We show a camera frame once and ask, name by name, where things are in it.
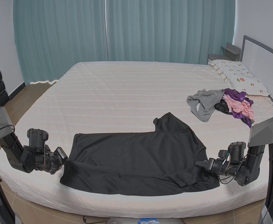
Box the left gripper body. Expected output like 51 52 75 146
43 147 68 174

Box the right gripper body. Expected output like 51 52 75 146
206 157 231 178

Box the black T-shirt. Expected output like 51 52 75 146
60 112 220 195

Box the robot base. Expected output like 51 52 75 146
107 217 177 224

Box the pile of clothes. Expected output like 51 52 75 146
215 88 256 128

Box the bed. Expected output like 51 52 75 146
0 35 273 219

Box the grey knit garment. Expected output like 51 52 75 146
187 89 225 122

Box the white printed pillow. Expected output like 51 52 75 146
208 59 271 96

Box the grey bedside table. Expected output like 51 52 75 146
208 42 241 62

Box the blue-green curtain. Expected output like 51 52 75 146
106 0 237 65
12 0 109 84

